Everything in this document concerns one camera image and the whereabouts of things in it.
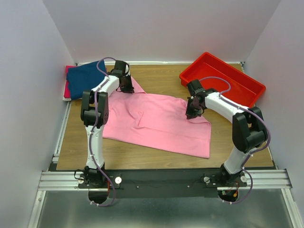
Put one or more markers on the pink polo shirt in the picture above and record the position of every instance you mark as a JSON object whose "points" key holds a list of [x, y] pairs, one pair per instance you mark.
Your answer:
{"points": [[156, 121]]}

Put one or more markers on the folded magenta t shirt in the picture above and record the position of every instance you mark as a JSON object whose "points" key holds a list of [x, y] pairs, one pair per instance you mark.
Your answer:
{"points": [[66, 72]]}

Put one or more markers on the folded white t shirt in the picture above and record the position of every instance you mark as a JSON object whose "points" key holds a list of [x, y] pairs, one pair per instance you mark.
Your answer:
{"points": [[66, 93]]}

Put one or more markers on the aluminium frame rail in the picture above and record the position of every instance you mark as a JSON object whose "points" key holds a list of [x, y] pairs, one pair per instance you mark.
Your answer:
{"points": [[136, 179]]}

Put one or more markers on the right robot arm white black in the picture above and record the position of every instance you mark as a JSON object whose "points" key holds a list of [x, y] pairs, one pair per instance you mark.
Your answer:
{"points": [[248, 129]]}

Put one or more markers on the folded navy blue t shirt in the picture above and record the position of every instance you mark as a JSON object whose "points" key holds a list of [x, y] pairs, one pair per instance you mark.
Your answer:
{"points": [[84, 77]]}

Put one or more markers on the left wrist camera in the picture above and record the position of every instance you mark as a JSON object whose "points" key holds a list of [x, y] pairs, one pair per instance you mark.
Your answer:
{"points": [[121, 68]]}

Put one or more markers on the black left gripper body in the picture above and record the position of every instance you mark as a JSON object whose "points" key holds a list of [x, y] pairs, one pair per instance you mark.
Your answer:
{"points": [[128, 83]]}

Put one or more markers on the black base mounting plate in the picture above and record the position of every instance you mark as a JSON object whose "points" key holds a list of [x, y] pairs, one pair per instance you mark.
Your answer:
{"points": [[163, 192]]}

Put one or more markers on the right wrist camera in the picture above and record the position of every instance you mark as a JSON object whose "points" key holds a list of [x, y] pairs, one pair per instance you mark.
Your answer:
{"points": [[194, 87]]}

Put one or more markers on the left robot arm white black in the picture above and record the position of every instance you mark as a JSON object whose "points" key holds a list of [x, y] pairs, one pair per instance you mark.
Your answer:
{"points": [[95, 114]]}

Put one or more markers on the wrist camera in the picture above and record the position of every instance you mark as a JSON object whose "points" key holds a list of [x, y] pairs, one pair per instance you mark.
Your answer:
{"points": [[121, 68], [194, 87]]}

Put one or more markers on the red plastic bin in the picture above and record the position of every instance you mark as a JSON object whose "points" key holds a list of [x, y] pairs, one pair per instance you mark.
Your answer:
{"points": [[215, 73]]}

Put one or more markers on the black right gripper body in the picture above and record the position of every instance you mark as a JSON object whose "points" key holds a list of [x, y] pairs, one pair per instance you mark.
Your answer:
{"points": [[191, 106]]}

